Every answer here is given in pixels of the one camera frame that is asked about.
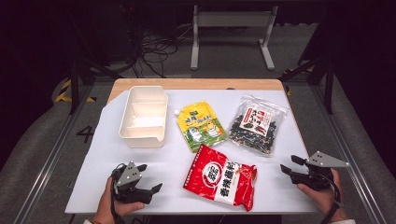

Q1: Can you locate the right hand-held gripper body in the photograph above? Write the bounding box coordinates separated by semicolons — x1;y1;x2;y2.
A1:
289;151;350;191

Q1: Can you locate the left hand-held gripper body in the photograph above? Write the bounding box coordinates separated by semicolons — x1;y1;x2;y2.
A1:
111;161;154;204

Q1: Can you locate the white divided storage box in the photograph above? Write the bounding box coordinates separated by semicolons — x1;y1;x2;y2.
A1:
118;85;169;149

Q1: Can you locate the red seasoning packet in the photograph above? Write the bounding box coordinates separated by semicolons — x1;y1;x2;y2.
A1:
182;143;259;213

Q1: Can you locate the clear bag of dried seaweed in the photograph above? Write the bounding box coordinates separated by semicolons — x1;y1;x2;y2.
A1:
228;94;290;158

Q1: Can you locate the yellow spouted sauce pouch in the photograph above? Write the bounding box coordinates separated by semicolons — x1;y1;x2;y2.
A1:
174;100;228;154

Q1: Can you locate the person's left hand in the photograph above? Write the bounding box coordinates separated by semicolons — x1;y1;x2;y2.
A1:
92;176;146;224

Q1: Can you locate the person's right hand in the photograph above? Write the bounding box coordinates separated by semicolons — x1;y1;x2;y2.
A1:
296;167;349;222

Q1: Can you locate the white table mat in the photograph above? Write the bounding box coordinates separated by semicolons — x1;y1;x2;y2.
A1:
64;89;321;216

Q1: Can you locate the black metal stand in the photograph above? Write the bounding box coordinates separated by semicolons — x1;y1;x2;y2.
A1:
278;6;335;115
66;6;125;116

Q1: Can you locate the white metal stand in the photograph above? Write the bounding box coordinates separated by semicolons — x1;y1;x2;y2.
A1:
190;5;279;71

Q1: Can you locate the aluminium floor rail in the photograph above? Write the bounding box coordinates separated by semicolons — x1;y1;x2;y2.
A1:
13;83;94;224
311;83;387;224

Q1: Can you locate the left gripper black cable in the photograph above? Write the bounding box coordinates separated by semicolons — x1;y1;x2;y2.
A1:
109;163;126;224

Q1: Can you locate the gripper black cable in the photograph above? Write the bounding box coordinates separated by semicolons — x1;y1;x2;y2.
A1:
109;163;126;224
319;173;344;224

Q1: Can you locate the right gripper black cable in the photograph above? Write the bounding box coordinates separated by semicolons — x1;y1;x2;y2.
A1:
319;173;344;224

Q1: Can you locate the bundle of black floor cables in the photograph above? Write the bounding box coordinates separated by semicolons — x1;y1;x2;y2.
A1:
120;6;194;78

